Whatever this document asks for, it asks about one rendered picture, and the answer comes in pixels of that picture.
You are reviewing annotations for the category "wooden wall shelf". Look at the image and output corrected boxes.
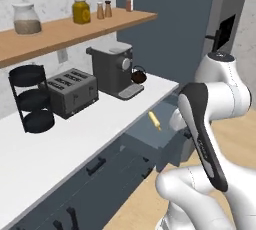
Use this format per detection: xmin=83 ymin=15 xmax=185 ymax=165
xmin=0 ymin=7 xmax=159 ymax=69

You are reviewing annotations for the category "brown shaker with pale cap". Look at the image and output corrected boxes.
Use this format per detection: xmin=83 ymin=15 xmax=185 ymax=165
xmin=96 ymin=1 xmax=106 ymax=21

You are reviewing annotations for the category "grey four-slot toaster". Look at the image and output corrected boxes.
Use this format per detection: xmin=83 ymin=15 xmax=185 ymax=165
xmin=38 ymin=67 xmax=100 ymax=121

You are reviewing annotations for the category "brown shaker with dark cap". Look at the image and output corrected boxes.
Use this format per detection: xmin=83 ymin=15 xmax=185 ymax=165
xmin=104 ymin=0 xmax=114 ymax=19

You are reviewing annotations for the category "glass jar with grey contents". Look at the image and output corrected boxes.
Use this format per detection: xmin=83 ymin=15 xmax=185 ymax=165
xmin=11 ymin=2 xmax=43 ymax=36

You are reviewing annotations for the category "white wall outlet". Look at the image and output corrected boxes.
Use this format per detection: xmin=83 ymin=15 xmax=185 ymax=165
xmin=56 ymin=48 xmax=69 ymax=65

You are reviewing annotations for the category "closed dark blue drawer front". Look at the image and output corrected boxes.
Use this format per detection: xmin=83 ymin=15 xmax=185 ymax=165
xmin=43 ymin=139 xmax=158 ymax=217

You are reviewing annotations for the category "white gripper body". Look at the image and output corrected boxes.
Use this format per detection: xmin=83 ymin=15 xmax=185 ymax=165
xmin=168 ymin=107 xmax=188 ymax=133

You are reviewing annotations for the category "tall dark blue cabinet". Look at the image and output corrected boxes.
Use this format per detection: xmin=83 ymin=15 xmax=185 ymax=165
xmin=115 ymin=0 xmax=220 ymax=89

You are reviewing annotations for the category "black three-tier stand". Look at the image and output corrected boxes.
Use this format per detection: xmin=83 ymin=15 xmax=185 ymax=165
xmin=8 ymin=63 xmax=56 ymax=135

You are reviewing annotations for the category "dark blue cabinet door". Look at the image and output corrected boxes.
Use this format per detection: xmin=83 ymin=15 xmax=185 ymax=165
xmin=13 ymin=173 xmax=156 ymax=230

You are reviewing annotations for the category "yellow jar with white lid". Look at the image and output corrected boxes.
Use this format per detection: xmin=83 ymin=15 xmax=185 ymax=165
xmin=71 ymin=0 xmax=92 ymax=26

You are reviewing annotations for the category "reddish spice bottle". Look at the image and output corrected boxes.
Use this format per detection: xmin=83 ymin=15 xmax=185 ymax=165
xmin=125 ymin=0 xmax=135 ymax=13

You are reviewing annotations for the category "black drawer handle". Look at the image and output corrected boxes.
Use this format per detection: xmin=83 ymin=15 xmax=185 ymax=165
xmin=85 ymin=156 xmax=107 ymax=177
xmin=140 ymin=166 xmax=155 ymax=180

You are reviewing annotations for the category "yellow wooden rolling pin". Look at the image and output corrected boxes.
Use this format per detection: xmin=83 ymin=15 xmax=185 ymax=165
xmin=147 ymin=110 xmax=163 ymax=132

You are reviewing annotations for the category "black cabinet door handle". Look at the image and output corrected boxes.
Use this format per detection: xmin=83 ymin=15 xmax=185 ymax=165
xmin=65 ymin=206 xmax=81 ymax=230
xmin=52 ymin=219 xmax=65 ymax=230

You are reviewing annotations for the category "open dark blue drawer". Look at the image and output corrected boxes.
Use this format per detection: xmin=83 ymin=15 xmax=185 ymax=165
xmin=123 ymin=93 xmax=196 ymax=173

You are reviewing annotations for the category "grey coffee machine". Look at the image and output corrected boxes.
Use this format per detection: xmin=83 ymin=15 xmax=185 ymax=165
xmin=85 ymin=41 xmax=146 ymax=101

